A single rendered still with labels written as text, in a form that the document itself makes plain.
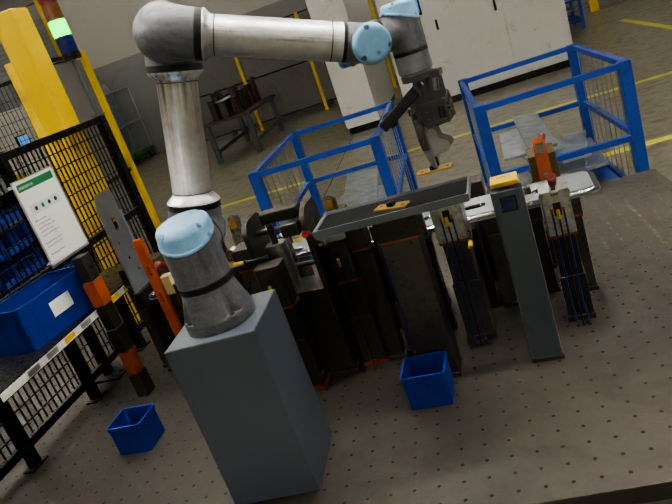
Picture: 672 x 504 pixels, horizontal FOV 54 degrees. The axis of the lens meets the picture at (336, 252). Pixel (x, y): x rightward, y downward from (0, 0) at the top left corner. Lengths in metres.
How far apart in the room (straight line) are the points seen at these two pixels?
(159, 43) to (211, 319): 0.53
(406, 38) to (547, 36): 8.41
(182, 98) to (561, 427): 1.03
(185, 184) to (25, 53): 1.42
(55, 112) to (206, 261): 1.52
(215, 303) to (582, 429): 0.78
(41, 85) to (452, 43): 7.52
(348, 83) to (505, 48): 2.22
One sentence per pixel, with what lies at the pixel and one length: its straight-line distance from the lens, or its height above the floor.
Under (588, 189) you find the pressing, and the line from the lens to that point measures 1.79.
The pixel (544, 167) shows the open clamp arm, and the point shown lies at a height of 1.02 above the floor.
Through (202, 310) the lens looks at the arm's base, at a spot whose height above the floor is 1.15.
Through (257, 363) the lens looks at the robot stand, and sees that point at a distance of 1.33.
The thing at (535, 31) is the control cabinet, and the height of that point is 0.60.
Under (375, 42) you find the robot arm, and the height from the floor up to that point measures 1.53.
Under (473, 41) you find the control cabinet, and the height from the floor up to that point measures 0.73.
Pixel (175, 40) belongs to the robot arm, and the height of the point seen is 1.65.
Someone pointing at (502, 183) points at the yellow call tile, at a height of 1.16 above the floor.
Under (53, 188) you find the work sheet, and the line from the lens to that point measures 2.50.
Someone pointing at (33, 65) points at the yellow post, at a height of 1.80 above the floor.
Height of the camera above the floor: 1.59
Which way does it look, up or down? 18 degrees down
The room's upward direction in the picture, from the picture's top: 20 degrees counter-clockwise
